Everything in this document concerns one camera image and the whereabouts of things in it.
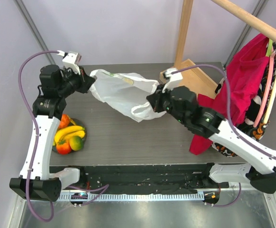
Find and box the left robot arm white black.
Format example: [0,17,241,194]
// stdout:
[10,65,96,202]

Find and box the white cable duct strip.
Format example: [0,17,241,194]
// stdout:
[57,191,204,202]

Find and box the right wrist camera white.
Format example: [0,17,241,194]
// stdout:
[162,68,183,93]

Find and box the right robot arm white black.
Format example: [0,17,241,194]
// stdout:
[146,85,276,194]

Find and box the red orange apple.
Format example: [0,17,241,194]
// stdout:
[56,140,72,155]

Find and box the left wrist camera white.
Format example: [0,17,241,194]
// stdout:
[57,50,81,74]

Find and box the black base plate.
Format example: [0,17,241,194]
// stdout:
[49,162,229,195]

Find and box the yellow banana bunch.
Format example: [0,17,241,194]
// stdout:
[53,125,85,146]

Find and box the pink hanger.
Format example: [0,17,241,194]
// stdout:
[253,52,275,128]

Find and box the black patterned garment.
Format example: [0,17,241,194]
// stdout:
[210,48,276,158]

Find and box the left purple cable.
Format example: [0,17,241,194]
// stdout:
[18,50,64,223]

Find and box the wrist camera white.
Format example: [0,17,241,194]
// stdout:
[162,68,183,93]
[57,50,81,74]

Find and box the orange persimmon fruit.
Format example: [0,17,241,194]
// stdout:
[59,114,70,129]

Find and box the magenta shirt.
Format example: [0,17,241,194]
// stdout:
[189,34,269,155]

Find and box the green hanger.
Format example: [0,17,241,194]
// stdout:
[266,39,273,57]

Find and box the green yellow mango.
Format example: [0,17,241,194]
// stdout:
[69,136,84,151]

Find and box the white plastic bag lemon print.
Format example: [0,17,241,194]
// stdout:
[89,69,166,123]

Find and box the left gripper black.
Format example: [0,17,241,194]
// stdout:
[58,65,95,98]

